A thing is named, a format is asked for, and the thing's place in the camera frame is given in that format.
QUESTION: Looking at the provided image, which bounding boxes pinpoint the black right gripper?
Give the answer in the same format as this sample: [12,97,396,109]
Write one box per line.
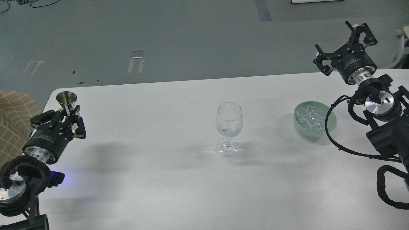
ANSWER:
[313,20,378,85]

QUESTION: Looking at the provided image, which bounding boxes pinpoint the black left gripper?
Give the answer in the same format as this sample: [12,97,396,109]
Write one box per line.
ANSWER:
[22,106,86,165]

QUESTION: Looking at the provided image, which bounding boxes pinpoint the steel double jigger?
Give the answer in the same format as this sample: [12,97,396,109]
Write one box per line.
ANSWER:
[56,91,77,115]

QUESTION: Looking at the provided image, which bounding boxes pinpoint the clear ice cubes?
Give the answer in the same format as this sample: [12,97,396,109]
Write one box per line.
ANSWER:
[295,104,326,134]

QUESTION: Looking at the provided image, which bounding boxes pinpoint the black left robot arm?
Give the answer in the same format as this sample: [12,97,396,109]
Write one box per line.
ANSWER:
[1,104,86,230]

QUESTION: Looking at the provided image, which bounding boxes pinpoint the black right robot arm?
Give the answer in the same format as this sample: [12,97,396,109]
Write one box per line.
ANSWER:
[313,21,409,210]

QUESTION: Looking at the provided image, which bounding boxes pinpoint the clear wine glass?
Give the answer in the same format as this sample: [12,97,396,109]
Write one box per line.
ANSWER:
[216,102,243,157]

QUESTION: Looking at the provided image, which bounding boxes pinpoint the tan checkered cloth seat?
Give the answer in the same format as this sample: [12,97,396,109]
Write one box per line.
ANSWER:
[0,90,40,166]

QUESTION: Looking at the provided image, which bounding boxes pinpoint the green bowl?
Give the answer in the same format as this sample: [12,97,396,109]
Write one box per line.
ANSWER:
[293,101,337,138]

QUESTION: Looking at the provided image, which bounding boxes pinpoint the white board on floor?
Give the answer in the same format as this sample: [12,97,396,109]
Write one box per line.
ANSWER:
[290,0,343,4]

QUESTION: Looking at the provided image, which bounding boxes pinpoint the black floor cables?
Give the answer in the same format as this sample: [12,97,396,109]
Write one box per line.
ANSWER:
[0,0,61,14]

